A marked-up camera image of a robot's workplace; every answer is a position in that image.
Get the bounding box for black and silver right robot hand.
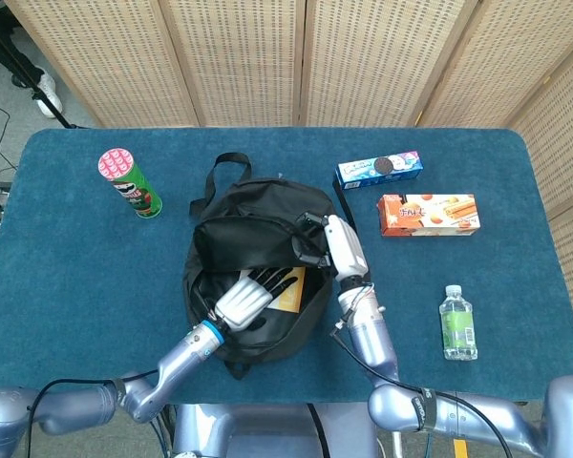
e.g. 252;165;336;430
290;212;370;281

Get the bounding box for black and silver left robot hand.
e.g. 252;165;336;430
214;265;300;333

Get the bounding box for yellow orange object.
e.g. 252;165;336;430
265;266;308;314

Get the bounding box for black backpack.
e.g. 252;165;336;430
181;152;364;382

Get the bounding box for blue Oreo cookie box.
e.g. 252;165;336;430
333;150;425;191

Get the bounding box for orange wafer roll box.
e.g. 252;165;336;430
376;193;482;239

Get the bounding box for blue-grey robot torso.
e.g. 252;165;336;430
171;403;381;458

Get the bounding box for clear water bottle green label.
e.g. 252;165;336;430
438;284;478;362

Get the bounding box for blue felt table cover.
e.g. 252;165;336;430
0;127;573;406

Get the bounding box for green Pringles can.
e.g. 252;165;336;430
97;147;164;220

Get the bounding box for woven bamboo folding screen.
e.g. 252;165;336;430
4;0;573;325

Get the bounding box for white sneaker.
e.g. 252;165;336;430
32;73;63;119

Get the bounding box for black tripod stand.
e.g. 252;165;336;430
0;13;85;130

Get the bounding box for black trouser leg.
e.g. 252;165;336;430
0;0;45;88

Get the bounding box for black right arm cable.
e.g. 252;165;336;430
330;326;513;458

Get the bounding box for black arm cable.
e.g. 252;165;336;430
330;326;513;458
25;369;159;458

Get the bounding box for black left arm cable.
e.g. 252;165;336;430
25;369;159;458

